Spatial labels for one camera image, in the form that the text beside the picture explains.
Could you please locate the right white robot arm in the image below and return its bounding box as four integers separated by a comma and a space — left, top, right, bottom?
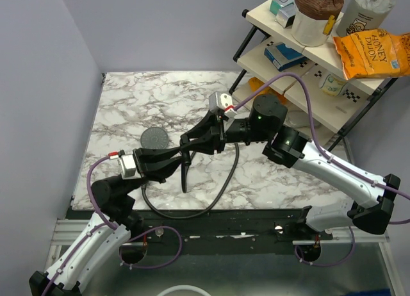
180, 93, 400, 240

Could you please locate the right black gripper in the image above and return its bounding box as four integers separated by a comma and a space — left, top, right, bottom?
180, 108, 270, 156

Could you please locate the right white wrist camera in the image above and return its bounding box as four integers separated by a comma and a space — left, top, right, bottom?
208, 92, 237, 129

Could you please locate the black metal shower hose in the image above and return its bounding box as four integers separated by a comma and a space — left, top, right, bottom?
140, 142, 240, 219

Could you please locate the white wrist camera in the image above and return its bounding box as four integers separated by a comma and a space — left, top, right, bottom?
208, 92, 237, 129
108, 150, 137, 179

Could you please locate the white round rim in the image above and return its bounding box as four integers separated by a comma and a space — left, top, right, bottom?
158, 285, 211, 296

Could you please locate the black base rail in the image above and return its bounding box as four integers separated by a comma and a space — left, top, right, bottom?
102, 208, 334, 257

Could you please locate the yellow clip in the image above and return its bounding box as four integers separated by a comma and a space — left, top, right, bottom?
323, 15, 336, 36

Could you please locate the grey shower head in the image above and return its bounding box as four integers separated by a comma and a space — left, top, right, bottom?
140, 127, 169, 149

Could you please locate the cream three-tier shelf rack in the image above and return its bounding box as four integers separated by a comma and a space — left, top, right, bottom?
230, 0, 396, 144

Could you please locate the black T-shaped fitting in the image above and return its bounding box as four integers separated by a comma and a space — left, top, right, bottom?
181, 150, 192, 167

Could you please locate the teal small box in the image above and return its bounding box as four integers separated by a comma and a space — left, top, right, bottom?
270, 0, 294, 15

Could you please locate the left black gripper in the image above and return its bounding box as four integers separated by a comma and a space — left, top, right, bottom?
122, 146, 188, 197

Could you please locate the white cup brown lid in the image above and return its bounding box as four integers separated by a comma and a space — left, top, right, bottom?
291, 0, 344, 47

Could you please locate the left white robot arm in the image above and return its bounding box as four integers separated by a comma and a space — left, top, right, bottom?
29, 148, 181, 295

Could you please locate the blue box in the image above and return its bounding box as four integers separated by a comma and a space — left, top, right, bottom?
264, 42, 307, 72

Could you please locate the silver small box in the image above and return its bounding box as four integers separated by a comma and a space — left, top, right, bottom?
275, 4, 296, 28

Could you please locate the grey cylindrical canister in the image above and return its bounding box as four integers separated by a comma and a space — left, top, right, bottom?
336, 0, 395, 37

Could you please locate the orange honey dijon bag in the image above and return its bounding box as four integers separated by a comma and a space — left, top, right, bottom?
333, 29, 409, 80

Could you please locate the orange snack bag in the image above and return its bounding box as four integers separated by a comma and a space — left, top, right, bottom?
248, 77, 287, 104

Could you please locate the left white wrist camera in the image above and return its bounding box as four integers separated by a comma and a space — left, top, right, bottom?
108, 150, 137, 179

